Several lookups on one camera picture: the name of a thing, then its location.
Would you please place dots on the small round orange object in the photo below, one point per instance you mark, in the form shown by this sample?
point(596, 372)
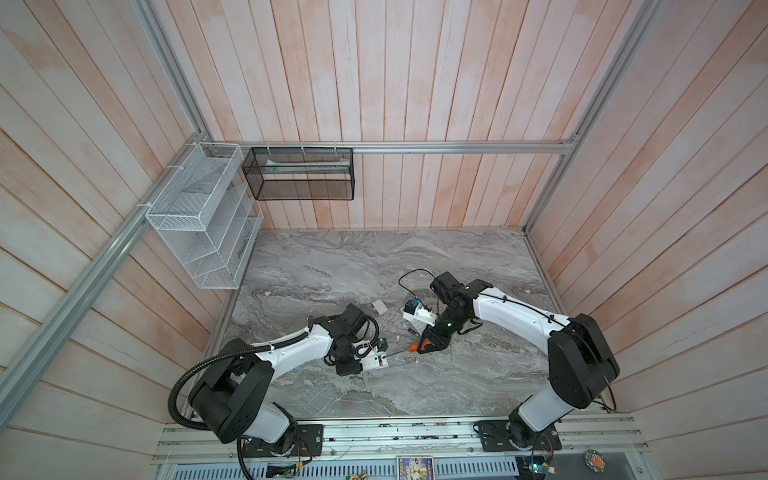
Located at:
point(595, 461)

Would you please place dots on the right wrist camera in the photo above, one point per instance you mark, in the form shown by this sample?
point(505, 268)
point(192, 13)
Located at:
point(417, 315)

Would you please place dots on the white air conditioner remote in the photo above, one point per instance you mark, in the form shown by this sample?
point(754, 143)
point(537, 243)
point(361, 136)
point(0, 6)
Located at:
point(374, 361)

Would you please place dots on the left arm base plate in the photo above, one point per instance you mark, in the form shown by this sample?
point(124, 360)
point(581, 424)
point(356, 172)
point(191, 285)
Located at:
point(303, 440)

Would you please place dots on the black mesh basket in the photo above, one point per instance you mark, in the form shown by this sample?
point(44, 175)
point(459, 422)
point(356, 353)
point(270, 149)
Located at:
point(300, 173)

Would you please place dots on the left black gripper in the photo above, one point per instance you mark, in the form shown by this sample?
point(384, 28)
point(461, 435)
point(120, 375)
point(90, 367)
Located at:
point(347, 369)

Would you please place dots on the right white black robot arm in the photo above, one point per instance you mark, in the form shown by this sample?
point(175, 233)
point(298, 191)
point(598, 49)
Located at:
point(581, 365)

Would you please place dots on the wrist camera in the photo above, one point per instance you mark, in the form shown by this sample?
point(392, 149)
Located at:
point(381, 346)
point(417, 315)

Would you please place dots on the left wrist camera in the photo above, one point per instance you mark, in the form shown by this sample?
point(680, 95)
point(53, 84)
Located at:
point(381, 346)

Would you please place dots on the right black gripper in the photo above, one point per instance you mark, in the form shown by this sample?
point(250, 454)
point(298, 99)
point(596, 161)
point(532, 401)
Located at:
point(430, 334)

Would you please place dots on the white wire mesh shelf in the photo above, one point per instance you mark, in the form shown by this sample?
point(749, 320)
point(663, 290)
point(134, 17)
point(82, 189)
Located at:
point(206, 218)

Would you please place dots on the colourful card box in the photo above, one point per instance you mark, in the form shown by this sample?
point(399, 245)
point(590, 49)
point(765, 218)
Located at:
point(415, 468)

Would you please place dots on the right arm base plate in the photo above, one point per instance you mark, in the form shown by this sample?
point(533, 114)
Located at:
point(506, 436)

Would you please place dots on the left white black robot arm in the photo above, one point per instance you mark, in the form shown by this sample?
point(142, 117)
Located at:
point(226, 393)

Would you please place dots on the orange handle screwdriver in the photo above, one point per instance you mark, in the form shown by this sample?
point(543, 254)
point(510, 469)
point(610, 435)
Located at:
point(405, 351)

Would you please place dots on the white battery cover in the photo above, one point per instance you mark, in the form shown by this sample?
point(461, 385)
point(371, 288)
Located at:
point(380, 307)

